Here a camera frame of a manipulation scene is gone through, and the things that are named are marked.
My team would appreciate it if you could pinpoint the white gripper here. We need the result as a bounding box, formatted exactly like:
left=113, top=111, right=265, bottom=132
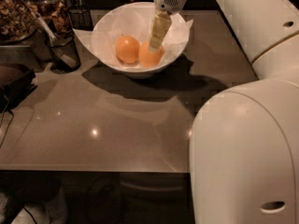
left=148, top=0, right=187, bottom=52

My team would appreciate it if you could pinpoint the orange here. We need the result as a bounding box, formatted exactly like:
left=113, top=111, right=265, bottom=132
left=115, top=35, right=140, bottom=64
left=138, top=41, right=164, bottom=67

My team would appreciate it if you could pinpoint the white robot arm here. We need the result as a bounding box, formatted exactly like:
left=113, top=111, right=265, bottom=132
left=189, top=0, right=299, bottom=224

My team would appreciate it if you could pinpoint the white ceramic bowl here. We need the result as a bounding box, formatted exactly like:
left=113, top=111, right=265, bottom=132
left=91, top=1, right=190, bottom=80

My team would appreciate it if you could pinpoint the white paper liner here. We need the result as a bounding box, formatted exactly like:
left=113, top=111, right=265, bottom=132
left=72, top=7, right=193, bottom=69

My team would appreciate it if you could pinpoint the black mesh cup rear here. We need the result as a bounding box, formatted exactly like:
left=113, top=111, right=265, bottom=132
left=68, top=5, right=93, bottom=31

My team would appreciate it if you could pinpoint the black mesh cup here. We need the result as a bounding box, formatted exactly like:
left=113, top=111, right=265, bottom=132
left=68, top=5, right=93, bottom=31
left=45, top=33, right=80, bottom=73

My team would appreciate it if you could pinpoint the black mesh cup front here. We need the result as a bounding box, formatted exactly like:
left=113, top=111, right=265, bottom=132
left=45, top=33, right=80, bottom=73

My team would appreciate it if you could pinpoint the metal scoop utensil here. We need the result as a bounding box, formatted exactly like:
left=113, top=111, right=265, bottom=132
left=6, top=0, right=76, bottom=67

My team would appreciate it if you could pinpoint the glass jar of snacks right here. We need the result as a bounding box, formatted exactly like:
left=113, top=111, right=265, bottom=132
left=25, top=0, right=71, bottom=33

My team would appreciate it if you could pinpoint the glass jar of snacks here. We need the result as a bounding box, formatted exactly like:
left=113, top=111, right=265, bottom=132
left=0, top=0, right=36, bottom=45
left=25, top=0, right=71, bottom=33

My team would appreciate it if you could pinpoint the glass jar of snacks left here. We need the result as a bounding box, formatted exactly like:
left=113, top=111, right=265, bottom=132
left=0, top=0, right=36, bottom=45

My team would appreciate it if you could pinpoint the dark brown device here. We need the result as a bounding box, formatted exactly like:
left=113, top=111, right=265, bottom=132
left=0, top=63, right=36, bottom=112

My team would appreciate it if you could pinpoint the black cable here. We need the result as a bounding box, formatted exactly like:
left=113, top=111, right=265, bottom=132
left=0, top=96, right=15, bottom=149

